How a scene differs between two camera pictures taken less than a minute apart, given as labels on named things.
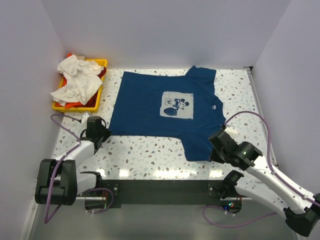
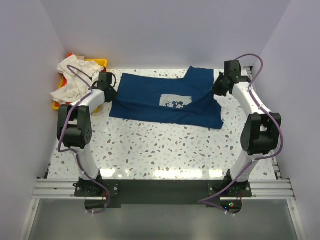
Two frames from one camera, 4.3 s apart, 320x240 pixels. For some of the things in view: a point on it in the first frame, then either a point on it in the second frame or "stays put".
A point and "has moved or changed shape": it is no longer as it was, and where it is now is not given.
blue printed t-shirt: x=157 y=105 has moved or changed shape
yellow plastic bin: x=103 y=62 stays put
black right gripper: x=217 y=146 to x=217 y=86
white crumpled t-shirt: x=82 y=81 stays put
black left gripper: x=104 y=133 to x=111 y=93
